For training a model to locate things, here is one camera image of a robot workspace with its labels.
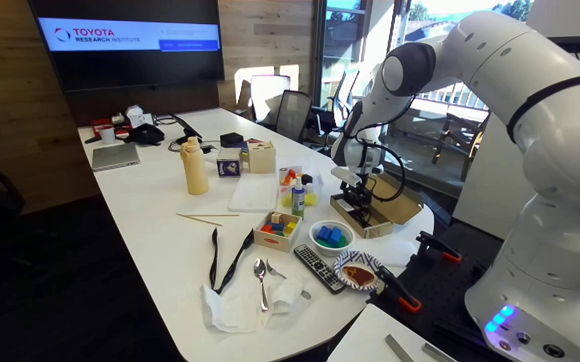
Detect white board with metal bars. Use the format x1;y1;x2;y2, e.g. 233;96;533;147
326;303;457;362

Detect wall mounted tv screen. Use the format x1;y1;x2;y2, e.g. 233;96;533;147
29;0;223;93

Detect clear plastic bin with toys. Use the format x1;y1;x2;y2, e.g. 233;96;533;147
277;164;323;208

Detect metal spoon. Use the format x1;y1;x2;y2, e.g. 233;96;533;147
253;259;270;311

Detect cream plastic bottle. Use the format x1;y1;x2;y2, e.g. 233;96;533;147
180;137;209;195

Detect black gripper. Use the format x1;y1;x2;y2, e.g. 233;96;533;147
333;167;373;228

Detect white glue bottle blue label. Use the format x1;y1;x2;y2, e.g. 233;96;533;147
291;178;307;217

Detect white crumpled napkin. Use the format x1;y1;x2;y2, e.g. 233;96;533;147
201;277;312;333

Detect small box of coloured blocks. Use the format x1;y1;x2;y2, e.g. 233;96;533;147
253;211;303;252

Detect black clamp with orange handles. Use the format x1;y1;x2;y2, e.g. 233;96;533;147
375;232;464;313

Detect wooden chopsticks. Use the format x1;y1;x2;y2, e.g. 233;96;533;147
175;213;240;228

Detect black tongs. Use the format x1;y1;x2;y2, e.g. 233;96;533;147
207;225;255;296

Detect small purple white box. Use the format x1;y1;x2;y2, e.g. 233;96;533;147
217;148;242;176

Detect black office chair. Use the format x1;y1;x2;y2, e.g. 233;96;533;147
264;91;312;140

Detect grey laptop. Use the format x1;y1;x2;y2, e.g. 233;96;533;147
92;144;138;171

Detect black remote control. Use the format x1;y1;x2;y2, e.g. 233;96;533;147
295;245;345;294

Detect blue patterned plate with food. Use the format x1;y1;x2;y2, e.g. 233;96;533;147
334;250;382;292

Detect open cardboard box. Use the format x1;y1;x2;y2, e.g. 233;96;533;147
330;176;423;239

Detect white bowl with blue blocks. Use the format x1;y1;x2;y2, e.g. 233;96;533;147
308;219;355;256

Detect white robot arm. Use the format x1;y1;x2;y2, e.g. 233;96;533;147
336;11;580;362

